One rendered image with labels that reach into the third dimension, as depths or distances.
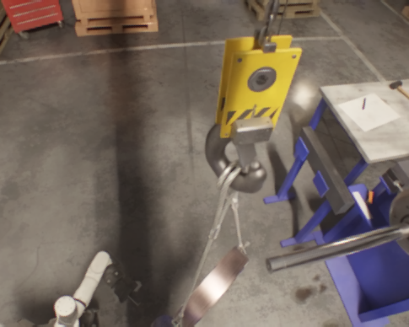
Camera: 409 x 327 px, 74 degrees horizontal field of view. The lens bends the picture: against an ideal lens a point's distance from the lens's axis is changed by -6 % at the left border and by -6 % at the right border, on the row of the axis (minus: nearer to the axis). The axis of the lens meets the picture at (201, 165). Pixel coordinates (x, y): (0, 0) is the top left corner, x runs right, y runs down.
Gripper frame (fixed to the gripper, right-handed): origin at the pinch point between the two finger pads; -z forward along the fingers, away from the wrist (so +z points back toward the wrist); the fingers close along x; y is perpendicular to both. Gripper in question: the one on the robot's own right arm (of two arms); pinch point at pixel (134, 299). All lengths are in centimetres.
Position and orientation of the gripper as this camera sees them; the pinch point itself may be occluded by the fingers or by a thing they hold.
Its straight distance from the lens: 141.7
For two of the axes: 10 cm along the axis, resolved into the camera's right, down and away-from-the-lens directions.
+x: -5.8, 7.9, 2.0
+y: -3.5, -0.2, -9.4
